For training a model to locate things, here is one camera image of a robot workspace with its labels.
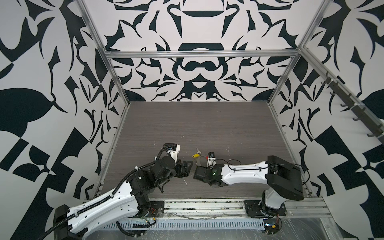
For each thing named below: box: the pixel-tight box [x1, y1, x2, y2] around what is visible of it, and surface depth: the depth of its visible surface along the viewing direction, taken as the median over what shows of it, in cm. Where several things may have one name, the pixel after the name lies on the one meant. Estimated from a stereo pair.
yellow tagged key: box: [192, 147, 202, 158], surface depth 94 cm
